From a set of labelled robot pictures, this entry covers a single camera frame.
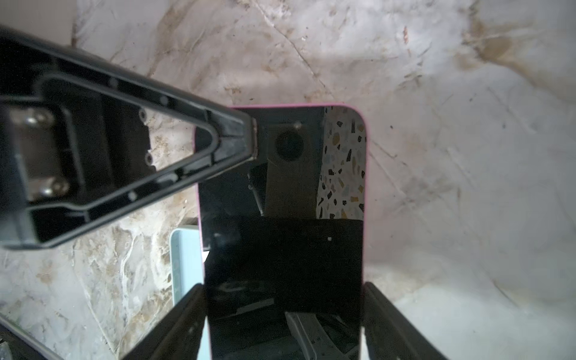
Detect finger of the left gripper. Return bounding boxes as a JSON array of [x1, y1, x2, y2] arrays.
[[1, 27, 257, 250]]

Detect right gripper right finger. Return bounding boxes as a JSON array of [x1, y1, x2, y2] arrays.
[[362, 282, 446, 360]]

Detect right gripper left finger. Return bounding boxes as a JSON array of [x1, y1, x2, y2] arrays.
[[125, 283, 207, 360]]

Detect light blue phone case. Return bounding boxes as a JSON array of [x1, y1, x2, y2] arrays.
[[169, 225, 212, 359]]

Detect black phone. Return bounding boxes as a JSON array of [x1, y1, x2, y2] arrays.
[[198, 105, 367, 359]]

